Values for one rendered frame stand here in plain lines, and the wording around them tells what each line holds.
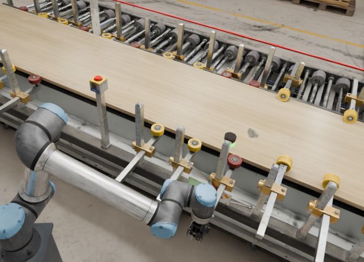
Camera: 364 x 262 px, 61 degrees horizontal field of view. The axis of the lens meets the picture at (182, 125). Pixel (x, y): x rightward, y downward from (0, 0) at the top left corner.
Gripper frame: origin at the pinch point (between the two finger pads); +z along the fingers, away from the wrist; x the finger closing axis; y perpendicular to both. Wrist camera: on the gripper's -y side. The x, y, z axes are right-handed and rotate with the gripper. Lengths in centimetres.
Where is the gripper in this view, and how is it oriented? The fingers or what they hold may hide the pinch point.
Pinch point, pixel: (197, 235)
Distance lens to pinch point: 154.2
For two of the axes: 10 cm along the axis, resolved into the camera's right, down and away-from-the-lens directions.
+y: -4.5, 5.6, -6.9
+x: 8.9, 3.5, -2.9
